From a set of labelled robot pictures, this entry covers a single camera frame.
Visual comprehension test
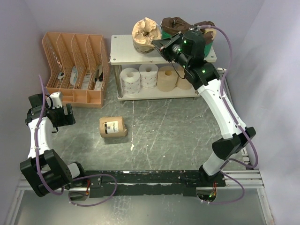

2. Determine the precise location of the plain white paper roll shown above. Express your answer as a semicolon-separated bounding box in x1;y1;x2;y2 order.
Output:
120;68;141;95

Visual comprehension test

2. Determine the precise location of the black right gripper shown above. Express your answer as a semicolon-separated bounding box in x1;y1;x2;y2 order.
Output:
152;31;189;69

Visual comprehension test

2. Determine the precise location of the beige paper towel roll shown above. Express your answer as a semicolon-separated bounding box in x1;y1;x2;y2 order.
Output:
157;66;178;92
176;67;194;90

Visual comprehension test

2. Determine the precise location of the green paper roll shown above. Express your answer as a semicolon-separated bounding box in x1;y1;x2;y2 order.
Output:
160;17;191;39

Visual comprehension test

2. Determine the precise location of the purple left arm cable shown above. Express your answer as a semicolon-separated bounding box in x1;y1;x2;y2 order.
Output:
35;75;118;207

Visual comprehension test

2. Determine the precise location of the white two-tier shelf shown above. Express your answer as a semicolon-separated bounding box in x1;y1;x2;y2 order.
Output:
109;34;218;101

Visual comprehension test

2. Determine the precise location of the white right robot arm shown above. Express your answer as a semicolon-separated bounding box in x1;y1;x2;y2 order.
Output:
152;30;256;187

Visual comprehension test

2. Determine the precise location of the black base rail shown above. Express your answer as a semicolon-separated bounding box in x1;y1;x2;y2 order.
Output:
67;170;225;198

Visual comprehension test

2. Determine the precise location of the white wall bracket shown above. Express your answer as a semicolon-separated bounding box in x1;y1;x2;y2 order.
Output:
217;67;227;74

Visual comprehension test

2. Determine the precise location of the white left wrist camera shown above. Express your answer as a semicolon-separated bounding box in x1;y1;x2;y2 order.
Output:
46;91;63;109

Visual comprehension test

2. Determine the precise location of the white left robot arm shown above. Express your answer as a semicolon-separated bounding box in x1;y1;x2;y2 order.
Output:
20;91;88;197

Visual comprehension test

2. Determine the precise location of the orange plastic file organizer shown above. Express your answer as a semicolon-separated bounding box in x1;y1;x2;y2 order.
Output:
42;32;110;108

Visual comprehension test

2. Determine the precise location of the white red-dotted paper roll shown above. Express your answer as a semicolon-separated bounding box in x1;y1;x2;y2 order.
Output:
139;64;158;89

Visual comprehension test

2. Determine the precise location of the brown roll with label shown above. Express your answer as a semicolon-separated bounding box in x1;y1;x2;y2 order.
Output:
99;116;127;138

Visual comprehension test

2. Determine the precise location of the brown paper roll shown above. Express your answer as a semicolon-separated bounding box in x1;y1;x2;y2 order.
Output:
132;17;162;54

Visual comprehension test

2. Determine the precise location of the brown-topped green roll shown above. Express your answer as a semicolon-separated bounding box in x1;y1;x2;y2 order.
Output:
194;21;217;57

